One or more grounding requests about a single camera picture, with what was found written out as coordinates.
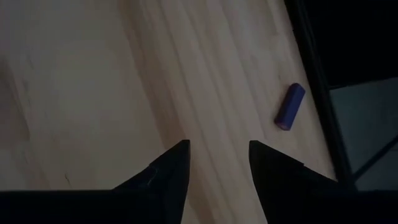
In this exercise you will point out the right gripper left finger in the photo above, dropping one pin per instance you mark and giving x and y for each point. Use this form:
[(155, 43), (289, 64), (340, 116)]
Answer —
[(161, 193)]

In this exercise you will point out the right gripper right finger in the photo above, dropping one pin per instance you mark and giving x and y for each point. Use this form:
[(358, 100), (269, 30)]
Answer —
[(289, 193)]

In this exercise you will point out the purple foam block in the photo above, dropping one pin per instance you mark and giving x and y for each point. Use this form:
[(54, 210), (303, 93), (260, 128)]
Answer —
[(289, 107)]

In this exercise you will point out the black partition panel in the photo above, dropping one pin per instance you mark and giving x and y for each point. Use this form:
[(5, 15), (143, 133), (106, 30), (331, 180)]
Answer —
[(357, 37)]

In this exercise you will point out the black aluminium table frame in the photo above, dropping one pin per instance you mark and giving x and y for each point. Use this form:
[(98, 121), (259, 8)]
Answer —
[(321, 93)]

